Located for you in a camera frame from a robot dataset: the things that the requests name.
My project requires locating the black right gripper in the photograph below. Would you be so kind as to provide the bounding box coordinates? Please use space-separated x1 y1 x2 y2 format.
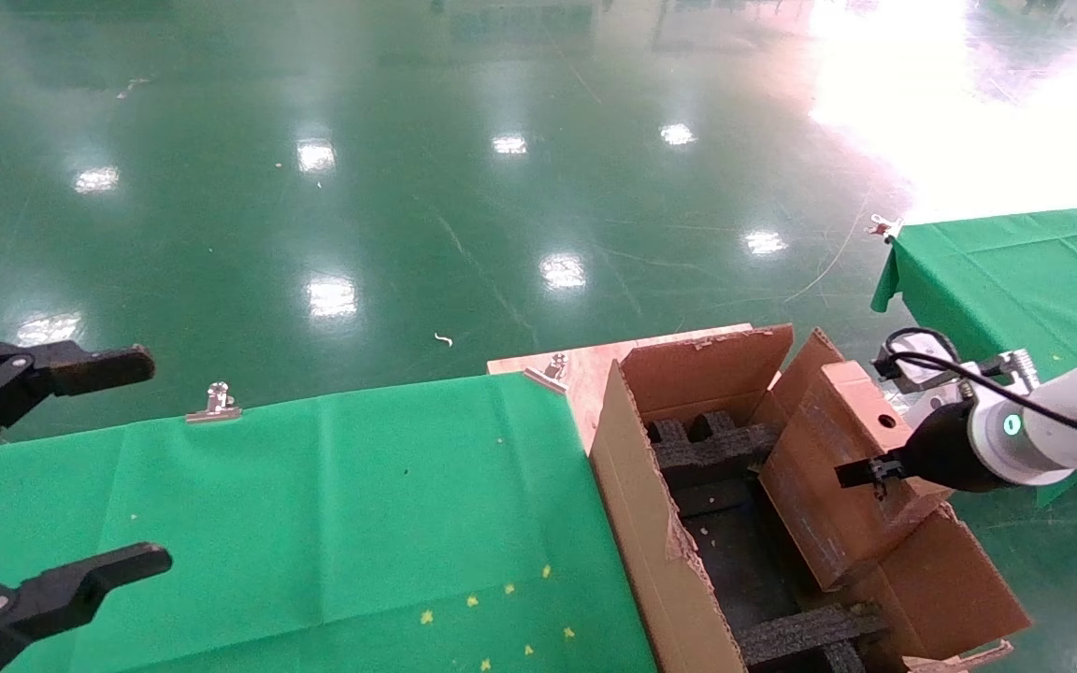
836 400 999 499

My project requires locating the small brown cardboard box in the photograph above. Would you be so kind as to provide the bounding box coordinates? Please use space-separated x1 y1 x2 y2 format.
760 361 956 593

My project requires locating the large open cardboard carton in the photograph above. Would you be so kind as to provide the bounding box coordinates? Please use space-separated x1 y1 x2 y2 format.
589 323 1033 673

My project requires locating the black foam insert block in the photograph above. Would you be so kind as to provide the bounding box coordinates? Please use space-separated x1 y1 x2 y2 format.
647 411 780 489

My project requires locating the black foam insert bar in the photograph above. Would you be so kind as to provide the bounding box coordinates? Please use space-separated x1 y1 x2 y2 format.
733 603 890 673

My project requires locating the large green tablecloth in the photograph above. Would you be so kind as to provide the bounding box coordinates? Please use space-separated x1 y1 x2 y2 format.
0 372 657 673

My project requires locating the green cloth on side table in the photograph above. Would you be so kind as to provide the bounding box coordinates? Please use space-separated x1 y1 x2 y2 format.
870 201 1077 510

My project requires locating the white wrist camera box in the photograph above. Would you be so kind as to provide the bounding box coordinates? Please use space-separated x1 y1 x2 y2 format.
892 353 965 394

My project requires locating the black camera cable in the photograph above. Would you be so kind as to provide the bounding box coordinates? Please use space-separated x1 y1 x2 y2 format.
873 327 1077 451

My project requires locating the silver camera mounting bracket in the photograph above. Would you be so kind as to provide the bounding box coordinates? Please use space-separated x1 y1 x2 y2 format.
903 350 1037 423

